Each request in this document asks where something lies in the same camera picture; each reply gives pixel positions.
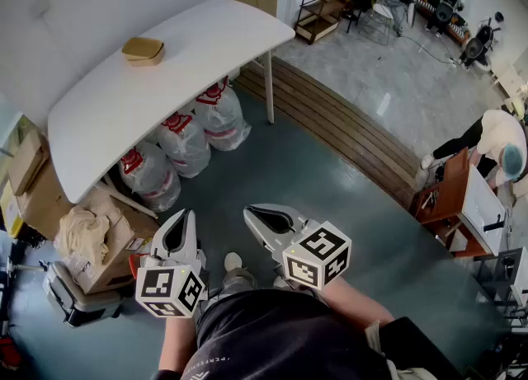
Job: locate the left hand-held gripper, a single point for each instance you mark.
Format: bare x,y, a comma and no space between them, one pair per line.
165,287

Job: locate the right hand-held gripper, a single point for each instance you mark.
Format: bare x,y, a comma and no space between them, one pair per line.
317,254

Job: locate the tan paper food tray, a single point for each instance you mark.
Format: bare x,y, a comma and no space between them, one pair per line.
143,51

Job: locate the person's left forearm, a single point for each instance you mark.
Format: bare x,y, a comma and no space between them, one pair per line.
177,341

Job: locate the person's right forearm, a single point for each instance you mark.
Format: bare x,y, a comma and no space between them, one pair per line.
354,308

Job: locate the person's white shoe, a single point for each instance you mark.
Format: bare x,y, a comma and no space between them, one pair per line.
233,261

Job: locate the clear plastic bag red print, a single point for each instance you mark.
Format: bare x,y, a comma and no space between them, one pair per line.
185,145
150,178
222,118

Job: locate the person's grey trouser leg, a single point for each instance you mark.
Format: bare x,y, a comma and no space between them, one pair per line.
235,281

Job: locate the beige crumpled cloth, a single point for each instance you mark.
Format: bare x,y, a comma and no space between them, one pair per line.
84,234

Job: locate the person's black shirt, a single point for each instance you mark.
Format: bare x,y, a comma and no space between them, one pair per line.
280,337

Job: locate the wooden slatted platform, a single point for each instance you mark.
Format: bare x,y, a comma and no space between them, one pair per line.
338,127

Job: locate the grey cooler box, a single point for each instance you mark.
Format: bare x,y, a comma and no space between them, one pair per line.
78,300

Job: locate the large cardboard box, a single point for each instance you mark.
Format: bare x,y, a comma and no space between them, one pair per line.
45,201

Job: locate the white table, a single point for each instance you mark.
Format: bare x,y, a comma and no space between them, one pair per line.
136,98

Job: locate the metal tripod stand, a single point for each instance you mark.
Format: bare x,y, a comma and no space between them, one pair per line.
29,267

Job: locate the small cardboard box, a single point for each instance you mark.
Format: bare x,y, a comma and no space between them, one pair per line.
26,164

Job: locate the white panel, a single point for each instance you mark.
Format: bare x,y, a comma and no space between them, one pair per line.
482,209

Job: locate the wooden shelf rack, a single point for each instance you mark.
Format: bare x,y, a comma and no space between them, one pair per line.
319,15

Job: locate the black wheeled machine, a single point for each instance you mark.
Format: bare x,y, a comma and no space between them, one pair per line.
480,42

